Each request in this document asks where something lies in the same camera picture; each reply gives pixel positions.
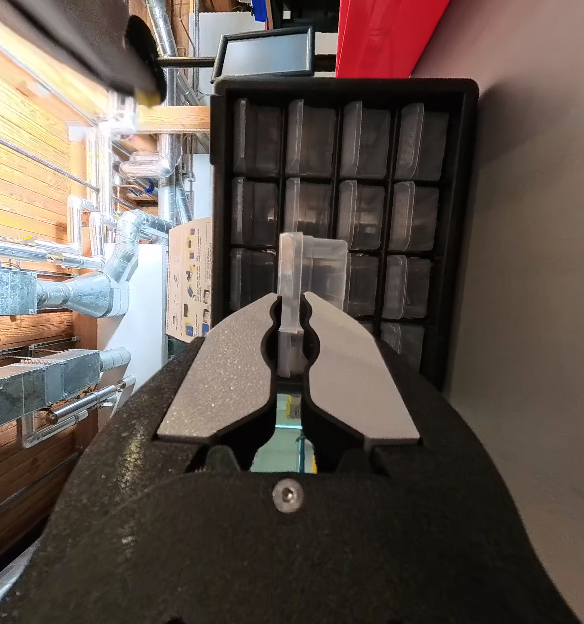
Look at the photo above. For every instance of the silver pipe bundle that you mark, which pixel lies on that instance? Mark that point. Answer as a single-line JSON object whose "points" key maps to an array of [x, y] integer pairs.
{"points": [[126, 195]]}

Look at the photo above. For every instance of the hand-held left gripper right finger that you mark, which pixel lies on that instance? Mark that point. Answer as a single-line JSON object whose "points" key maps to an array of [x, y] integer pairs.
{"points": [[360, 390]]}

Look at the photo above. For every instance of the wooden ceiling beam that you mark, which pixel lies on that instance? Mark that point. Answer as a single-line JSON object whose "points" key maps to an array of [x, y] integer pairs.
{"points": [[175, 119]]}

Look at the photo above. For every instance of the yellow cube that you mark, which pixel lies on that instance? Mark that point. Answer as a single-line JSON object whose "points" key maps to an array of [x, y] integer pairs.
{"points": [[152, 97]]}

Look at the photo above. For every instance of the metal air duct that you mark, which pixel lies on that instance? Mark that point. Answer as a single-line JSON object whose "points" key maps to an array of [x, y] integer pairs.
{"points": [[38, 385], [38, 292]]}

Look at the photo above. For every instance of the blue box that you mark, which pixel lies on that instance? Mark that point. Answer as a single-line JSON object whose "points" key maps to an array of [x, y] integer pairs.
{"points": [[261, 8]]}

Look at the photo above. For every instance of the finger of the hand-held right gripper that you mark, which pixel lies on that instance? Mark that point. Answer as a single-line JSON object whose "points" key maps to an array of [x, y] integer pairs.
{"points": [[77, 39]]}

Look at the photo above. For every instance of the black drawer cabinet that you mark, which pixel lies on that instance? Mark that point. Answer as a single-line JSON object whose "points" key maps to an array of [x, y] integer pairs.
{"points": [[463, 244]]}

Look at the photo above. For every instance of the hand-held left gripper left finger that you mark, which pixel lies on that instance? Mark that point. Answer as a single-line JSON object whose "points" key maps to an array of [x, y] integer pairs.
{"points": [[219, 390]]}

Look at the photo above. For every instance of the clear plastic drawer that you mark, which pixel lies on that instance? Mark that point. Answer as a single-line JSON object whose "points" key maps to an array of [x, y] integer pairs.
{"points": [[316, 263]]}

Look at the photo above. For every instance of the red plastic bin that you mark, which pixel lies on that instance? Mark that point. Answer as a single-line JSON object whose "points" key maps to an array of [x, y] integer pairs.
{"points": [[390, 34]]}

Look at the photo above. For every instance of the dark panel on stand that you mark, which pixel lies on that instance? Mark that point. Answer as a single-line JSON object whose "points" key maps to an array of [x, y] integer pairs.
{"points": [[263, 54]]}

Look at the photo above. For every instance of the printed instruction sheet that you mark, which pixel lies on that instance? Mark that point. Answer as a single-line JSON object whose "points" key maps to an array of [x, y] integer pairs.
{"points": [[190, 283]]}

